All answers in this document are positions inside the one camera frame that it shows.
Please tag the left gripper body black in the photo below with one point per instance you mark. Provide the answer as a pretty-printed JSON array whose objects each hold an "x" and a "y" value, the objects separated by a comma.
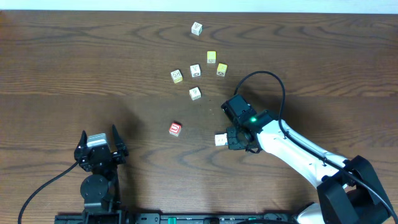
[{"x": 116, "y": 154}]

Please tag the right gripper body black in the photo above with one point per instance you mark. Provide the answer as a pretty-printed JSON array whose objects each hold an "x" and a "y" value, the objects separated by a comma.
[{"x": 235, "y": 140}]

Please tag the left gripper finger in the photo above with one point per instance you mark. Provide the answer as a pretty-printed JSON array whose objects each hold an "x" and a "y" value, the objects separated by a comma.
[
  {"x": 83, "y": 140},
  {"x": 119, "y": 143}
]

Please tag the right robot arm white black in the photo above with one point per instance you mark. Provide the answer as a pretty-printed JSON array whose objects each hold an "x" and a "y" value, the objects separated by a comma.
[{"x": 349, "y": 190}]

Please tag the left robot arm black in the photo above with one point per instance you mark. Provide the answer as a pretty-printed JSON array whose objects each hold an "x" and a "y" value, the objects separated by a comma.
[{"x": 100, "y": 190}]

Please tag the red U letter block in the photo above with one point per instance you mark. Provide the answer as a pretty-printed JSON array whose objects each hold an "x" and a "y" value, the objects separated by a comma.
[{"x": 175, "y": 129}]

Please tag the white block green side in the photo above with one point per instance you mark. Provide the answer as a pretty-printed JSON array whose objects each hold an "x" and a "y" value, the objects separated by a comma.
[{"x": 195, "y": 93}]

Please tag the yellow block with black mark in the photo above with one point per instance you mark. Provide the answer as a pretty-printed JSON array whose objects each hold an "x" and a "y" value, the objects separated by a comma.
[{"x": 221, "y": 69}]

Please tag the yellow block upper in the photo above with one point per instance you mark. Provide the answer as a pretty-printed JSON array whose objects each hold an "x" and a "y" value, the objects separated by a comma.
[{"x": 211, "y": 56}]

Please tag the white block yellow side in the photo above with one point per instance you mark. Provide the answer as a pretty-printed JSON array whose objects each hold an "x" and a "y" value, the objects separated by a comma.
[{"x": 176, "y": 76}]

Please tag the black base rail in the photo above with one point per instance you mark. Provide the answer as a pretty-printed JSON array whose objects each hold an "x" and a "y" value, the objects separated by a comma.
[{"x": 156, "y": 218}]

